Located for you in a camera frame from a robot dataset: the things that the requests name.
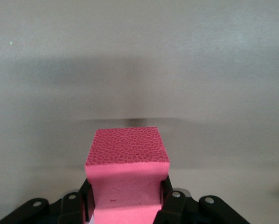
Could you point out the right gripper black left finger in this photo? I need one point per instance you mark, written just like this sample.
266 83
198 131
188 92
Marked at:
71 207

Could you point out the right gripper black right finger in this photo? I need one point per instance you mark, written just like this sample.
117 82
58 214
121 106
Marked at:
174 203

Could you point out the red foam cube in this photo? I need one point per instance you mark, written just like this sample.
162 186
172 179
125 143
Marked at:
127 149

